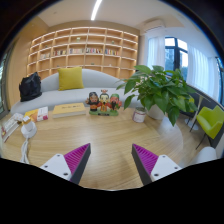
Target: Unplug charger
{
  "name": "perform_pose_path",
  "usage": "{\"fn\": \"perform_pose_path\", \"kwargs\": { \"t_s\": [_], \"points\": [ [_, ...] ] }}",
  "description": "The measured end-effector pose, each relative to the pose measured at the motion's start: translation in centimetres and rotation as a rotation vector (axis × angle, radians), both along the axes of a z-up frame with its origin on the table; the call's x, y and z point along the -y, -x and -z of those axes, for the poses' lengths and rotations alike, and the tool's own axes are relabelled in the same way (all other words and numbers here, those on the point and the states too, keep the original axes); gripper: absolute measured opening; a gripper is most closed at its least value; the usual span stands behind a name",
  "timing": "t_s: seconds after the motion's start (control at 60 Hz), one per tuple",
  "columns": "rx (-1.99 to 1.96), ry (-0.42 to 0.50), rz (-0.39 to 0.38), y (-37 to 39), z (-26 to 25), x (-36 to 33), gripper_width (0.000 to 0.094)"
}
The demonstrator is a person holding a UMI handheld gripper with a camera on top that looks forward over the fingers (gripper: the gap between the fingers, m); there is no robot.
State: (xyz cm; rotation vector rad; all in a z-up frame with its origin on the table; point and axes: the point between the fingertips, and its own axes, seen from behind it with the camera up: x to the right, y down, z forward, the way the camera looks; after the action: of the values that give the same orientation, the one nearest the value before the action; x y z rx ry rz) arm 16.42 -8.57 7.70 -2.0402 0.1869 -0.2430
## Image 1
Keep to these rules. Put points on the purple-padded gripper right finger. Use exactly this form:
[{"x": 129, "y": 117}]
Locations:
[{"x": 152, "y": 167}]

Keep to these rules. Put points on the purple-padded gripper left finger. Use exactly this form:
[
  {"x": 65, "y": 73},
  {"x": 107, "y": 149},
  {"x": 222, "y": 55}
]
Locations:
[{"x": 71, "y": 165}]

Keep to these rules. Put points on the white charger plug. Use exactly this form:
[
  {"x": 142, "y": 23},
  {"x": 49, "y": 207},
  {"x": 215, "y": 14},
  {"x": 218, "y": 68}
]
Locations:
[{"x": 28, "y": 124}]

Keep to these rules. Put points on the small white red-label jar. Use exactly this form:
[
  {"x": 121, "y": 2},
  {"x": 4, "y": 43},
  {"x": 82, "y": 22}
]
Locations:
[{"x": 139, "y": 114}]

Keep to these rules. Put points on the white plant pot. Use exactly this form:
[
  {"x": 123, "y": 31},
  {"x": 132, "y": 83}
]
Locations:
[{"x": 155, "y": 112}]

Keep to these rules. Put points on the yellow hardcover book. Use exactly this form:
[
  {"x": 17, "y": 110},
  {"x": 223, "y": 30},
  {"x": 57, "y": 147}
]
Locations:
[{"x": 65, "y": 110}]

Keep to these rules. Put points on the orange and white box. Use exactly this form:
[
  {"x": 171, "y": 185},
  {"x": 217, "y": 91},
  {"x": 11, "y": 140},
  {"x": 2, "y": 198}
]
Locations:
[{"x": 37, "y": 115}]

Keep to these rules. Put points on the three-figure ceramic figurine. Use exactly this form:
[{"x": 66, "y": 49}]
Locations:
[{"x": 103, "y": 104}]

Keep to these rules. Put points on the green leafy potted plant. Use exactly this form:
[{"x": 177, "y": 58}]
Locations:
[{"x": 156, "y": 86}]

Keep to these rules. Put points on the lime green chair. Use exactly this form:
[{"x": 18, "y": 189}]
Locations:
[{"x": 211, "y": 122}]

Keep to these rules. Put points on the yellow-green cushion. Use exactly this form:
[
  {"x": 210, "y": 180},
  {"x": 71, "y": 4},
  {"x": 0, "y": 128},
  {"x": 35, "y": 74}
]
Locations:
[{"x": 70, "y": 78}]

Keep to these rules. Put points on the black backpack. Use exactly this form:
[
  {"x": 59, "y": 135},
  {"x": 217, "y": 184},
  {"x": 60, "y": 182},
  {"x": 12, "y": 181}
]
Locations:
[{"x": 30, "y": 87}]

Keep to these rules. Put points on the light grey curved sofa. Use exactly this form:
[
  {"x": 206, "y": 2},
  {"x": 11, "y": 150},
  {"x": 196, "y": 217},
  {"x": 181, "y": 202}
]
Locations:
[{"x": 93, "y": 81}]

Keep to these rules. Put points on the black-framed window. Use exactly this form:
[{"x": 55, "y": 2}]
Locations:
[{"x": 176, "y": 55}]

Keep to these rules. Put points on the white sheer curtain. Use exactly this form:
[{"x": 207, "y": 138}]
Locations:
[{"x": 156, "y": 51}]

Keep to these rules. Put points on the white air conditioner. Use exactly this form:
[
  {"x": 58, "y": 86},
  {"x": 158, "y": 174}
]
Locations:
[{"x": 152, "y": 25}]

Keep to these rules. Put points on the ceiling strip light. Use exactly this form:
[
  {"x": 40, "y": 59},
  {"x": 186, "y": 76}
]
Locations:
[{"x": 95, "y": 9}]

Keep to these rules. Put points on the wooden wall bookshelf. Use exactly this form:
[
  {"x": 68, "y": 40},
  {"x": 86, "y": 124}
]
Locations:
[{"x": 107, "y": 50}]

